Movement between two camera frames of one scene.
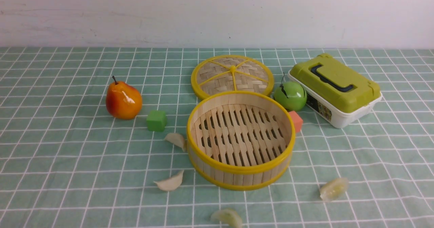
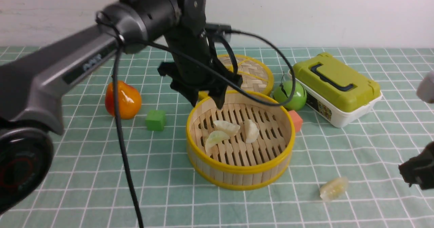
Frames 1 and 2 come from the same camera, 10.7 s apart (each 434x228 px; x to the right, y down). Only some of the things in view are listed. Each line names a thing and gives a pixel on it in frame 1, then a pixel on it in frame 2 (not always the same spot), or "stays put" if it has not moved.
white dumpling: (171, 184) -> (231, 128)
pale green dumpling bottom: (228, 215) -> (215, 137)
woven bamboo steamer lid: (231, 73) stays put
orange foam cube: (297, 121) stays put
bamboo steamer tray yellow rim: (241, 140) stays put
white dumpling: (177, 139) -> (251, 130)
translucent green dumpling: (334, 189) stays put
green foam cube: (157, 121) stays put
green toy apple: (292, 95) stays put
